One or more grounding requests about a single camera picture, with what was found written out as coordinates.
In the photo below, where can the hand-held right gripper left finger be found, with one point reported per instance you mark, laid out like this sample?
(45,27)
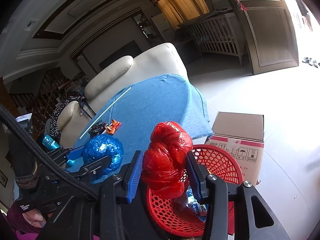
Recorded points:
(135,177)

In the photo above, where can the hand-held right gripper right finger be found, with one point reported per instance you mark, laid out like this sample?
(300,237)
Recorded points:
(193,177)

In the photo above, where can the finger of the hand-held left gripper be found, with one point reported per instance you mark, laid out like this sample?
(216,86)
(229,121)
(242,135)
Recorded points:
(75,158)
(95,166)

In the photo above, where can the blue plastic bag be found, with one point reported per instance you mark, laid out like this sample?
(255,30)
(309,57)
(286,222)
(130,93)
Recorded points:
(105,147)

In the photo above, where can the red plastic mesh basket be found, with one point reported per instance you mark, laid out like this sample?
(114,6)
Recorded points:
(220,160)

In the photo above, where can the red plastic bag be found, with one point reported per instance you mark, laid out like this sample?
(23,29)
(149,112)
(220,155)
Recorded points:
(165,160)

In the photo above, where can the black plastic bag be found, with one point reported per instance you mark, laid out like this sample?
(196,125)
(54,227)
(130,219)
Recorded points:
(97,128)

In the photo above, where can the person's left hand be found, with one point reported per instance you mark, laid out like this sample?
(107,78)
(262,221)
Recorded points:
(35,220)

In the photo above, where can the blue white patterned wrapper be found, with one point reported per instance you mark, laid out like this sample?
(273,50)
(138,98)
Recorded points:
(197,206)

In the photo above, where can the blue insulated bottle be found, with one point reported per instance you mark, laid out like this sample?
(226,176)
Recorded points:
(50,142)

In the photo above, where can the person's magenta clothing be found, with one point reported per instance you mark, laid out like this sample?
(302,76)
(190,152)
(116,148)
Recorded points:
(22,233)

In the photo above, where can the orange candy wrapper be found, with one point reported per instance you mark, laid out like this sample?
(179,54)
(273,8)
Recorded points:
(112,127)

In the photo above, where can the black white patterned garment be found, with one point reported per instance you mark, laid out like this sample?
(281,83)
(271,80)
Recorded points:
(58,115)

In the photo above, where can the white thin stick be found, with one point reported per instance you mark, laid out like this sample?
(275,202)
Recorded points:
(107,110)

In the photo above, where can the cardboard box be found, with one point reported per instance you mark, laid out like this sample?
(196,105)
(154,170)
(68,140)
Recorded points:
(237,127)

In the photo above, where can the wooden staircase railing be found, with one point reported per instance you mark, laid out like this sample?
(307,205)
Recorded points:
(47,92)

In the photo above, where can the blue tablecloth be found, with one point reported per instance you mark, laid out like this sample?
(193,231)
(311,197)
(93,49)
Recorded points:
(155,100)

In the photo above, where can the black television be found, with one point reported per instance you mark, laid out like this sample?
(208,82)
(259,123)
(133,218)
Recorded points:
(120,53)

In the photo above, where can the cream leather sofa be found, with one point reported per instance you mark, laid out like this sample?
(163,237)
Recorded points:
(155,60)

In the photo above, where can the white baby crib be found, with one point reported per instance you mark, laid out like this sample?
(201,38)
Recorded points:
(215,35)

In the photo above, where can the white standing air conditioner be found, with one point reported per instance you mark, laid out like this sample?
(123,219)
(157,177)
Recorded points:
(162,26)

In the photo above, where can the wooden door with glass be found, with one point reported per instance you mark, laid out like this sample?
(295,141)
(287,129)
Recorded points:
(270,35)

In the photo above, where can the grey shoe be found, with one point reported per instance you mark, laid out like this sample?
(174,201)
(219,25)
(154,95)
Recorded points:
(305,60)
(314,63)

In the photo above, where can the yellow curtains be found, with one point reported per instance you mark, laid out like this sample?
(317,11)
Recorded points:
(180,0)

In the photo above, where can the red door tassel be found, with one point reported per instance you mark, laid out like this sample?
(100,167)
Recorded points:
(241,3)

